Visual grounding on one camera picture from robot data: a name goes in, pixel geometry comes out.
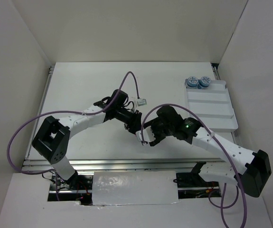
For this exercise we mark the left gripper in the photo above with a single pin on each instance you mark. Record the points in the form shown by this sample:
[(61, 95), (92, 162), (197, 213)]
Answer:
[(134, 123)]

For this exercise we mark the blue slime jar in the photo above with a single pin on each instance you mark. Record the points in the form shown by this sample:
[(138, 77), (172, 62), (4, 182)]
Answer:
[(204, 82), (191, 82)]

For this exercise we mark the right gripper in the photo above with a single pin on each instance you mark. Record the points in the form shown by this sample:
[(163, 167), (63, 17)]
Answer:
[(153, 125)]

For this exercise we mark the white foil sheet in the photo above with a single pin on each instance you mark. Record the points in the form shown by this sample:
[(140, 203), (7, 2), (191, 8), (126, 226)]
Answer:
[(134, 188)]

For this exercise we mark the white compartment tray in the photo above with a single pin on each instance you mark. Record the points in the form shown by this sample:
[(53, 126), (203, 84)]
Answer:
[(213, 106)]

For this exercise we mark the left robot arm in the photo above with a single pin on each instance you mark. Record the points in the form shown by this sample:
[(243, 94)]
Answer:
[(52, 138)]

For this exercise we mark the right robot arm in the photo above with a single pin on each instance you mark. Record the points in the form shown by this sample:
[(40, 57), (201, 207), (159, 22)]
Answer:
[(248, 169)]

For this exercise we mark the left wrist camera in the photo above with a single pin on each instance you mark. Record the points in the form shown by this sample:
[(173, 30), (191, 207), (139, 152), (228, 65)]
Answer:
[(139, 101)]

